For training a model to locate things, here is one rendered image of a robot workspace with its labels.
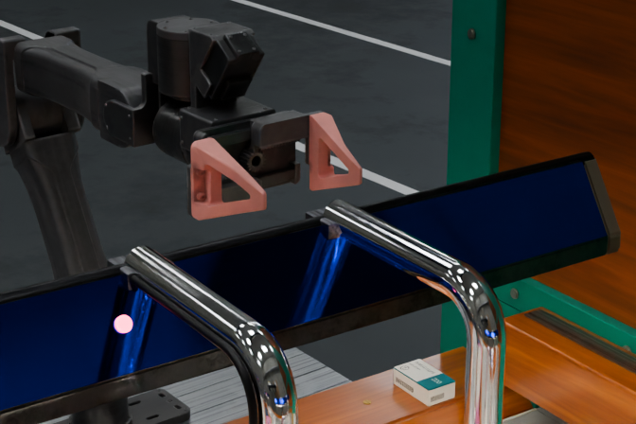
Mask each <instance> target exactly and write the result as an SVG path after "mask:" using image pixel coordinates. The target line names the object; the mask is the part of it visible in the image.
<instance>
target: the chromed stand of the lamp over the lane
mask: <svg viewBox="0 0 636 424"><path fill-rule="evenodd" d="M321 215H323V217H324V218H322V219H320V222H321V224H322V225H323V228H324V231H325V234H326V237H327V239H336V238H342V239H344V240H346V241H348V242H350V243H352V244H354V245H355V246H357V247H359V248H361V249H363V250H364V251H365V252H367V253H369V254H371V255H373V256H375V257H377V258H379V259H381V260H383V261H384V262H386V263H388V264H390V265H392V266H394V267H395V268H397V269H399V270H401V271H403V272H404V273H406V274H408V275H410V276H412V277H414V278H415V279H417V280H419V281H421V282H423V283H425V284H426V285H428V286H430V287H432V288H434V289H435V290H437V291H439V292H442V293H444V294H445V295H447V296H448V297H449V298H450V299H451V300H452V301H453V302H454V303H455V305H456V306H457V308H459V310H460V312H461V314H462V317H463V319H464V323H465V326H466V332H467V355H466V378H465V401H464V424H503V412H504V376H505V357H506V327H505V320H504V314H503V310H502V307H501V305H500V302H499V300H498V297H497V295H496V293H495V292H494V291H493V289H492V287H491V286H490V284H489V283H488V282H487V280H486V279H485V277H484V276H483V275H482V274H481V273H479V272H478V271H477V270H476V269H475V268H473V267H472V266H470V265H469V264H467V263H466V262H465V261H464V260H462V259H460V258H458V257H456V256H453V255H451V254H449V253H447V252H445V251H443V250H441V249H439V248H437V247H435V246H433V245H431V244H430V243H428V242H426V241H424V240H422V239H420V238H417V237H415V236H413V235H411V234H409V233H407V232H406V231H404V230H402V229H400V228H398V227H396V226H394V225H393V224H391V223H389V222H387V221H384V220H382V219H380V218H378V217H376V216H374V215H372V214H370V213H368V212H366V211H364V210H362V209H360V208H359V207H357V206H355V205H353V204H351V203H348V202H347V201H345V200H336V201H334V202H331V203H330V204H329V205H328V206H327V207H326V208H321V209H317V210H313V211H310V212H307V213H306V219H309V218H313V217H317V216H321ZM121 263H124V264H125V265H126V266H124V267H121V268H120V272H121V274H122V277H123V280H124V284H125V287H126V289H127V291H134V292H137V291H138V289H140V290H141V291H143V292H144V293H146V294H147V295H148V296H150V297H151V298H152V299H154V300H155V301H156V302H158V303H159V304H160V305H162V306H163V307H164V308H166V309H167V310H169V311H170V312H171V313H173V314H174V315H175V316H177V317H178V318H179V319H181V320H182V321H183V322H185V323H186V324H187V325H189V326H190V327H192V328H193V329H194V330H196V331H197V332H198V333H200V334H201V335H202V336H204V338H205V339H207V340H208V341H209V342H211V343H212V344H213V345H215V346H216V347H218V348H219V349H220V350H222V351H223V352H224V353H225V354H226V355H227V356H228V358H229V359H230V360H231V361H232V363H233V365H234V366H235V367H236V369H237V371H238V374H239V376H240V379H241V382H242V384H243V387H244V391H245V395H246V398H247V404H248V413H249V424H298V399H297V393H296V387H295V382H294V379H293V375H292V370H291V368H290V365H289V362H288V360H287V357H286V355H285V353H284V351H283V349H282V347H281V346H280V344H279V342H278V341H277V339H276V338H275V336H274V335H273V334H272V332H271V331H270V330H269V329H267V328H266V327H265V326H263V325H262V324H261V323H260V322H259V321H258V320H256V319H255V318H253V317H252V316H250V315H249V314H247V313H246V312H245V311H243V310H242V309H240V308H238V307H237V306H235V305H234V304H232V303H231V302H230V301H228V300H227V299H225V298H224V297H222V296H221V295H219V294H218V293H216V292H215V291H213V290H212V289H210V288H209V287H207V286H206V285H205V284H204V283H202V282H201V281H200V280H198V279H197V278H195V277H194V276H192V275H191V274H189V273H187V272H186V271H184V270H183V269H182V268H180V267H179V266H177V265H176V264H174V262H172V261H171V260H169V259H168V258H166V257H164V256H162V255H161V254H160V253H159V252H157V251H156V250H154V249H152V248H150V247H149V246H138V247H136V248H134V249H132V250H131V251H130V253H129V254H128V255H126V256H119V257H115V258H111V259H108V261H107V266H108V267H109V266H113V265H116V264H121Z"/></svg>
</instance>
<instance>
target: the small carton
mask: <svg viewBox="0 0 636 424"><path fill-rule="evenodd" d="M394 384H395V385H396V386H398V387H399V388H401V389H402V390H404V391H405V392H407V393H408V394H410V395H411V396H413V397H414V398H416V399H418V400H419V401H421V402H422V403H424V404H426V405H427V406H432V405H434V404H437V403H439V402H442V401H445V400H448V399H451V398H454V397H455V380H453V379H452V378H450V377H448V376H447V375H445V374H444V373H442V372H440V371H439V370H437V369H435V368H434V367H432V366H431V365H429V364H427V363H426V362H424V361H422V360H420V359H418V360H415V361H412V362H407V363H404V364H401V365H398V366H395V367H394Z"/></svg>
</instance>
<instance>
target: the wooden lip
mask: <svg viewBox="0 0 636 424"><path fill-rule="evenodd" d="M504 320H505V327H506V357H505V376H504V386H506V387H508V388H509V389H511V390H513V391H514V392H516V393H518V394H519V395H521V396H523V397H524V398H527V399H528V400H530V401H532V402H533V403H535V404H537V405H538V406H539V407H541V408H542V409H544V410H546V411H547V412H549V413H551V414H553V415H555V416H557V417H558V418H560V419H562V420H563V421H565V422H567V423H568V424H636V354H634V353H632V352H630V351H627V350H625V349H623V348H622V347H621V346H619V345H617V344H615V343H613V342H611V341H609V340H607V339H605V338H603V337H601V336H599V335H597V334H595V333H593V332H591V331H589V330H587V329H585V328H584V327H581V326H580V325H578V324H576V323H574V322H572V321H570V320H568V319H566V318H564V317H562V316H560V315H558V314H556V313H554V312H552V311H550V310H548V309H546V308H544V307H538V308H535V309H530V310H527V311H524V312H521V313H518V314H515V315H511V316H508V317H505V318H504Z"/></svg>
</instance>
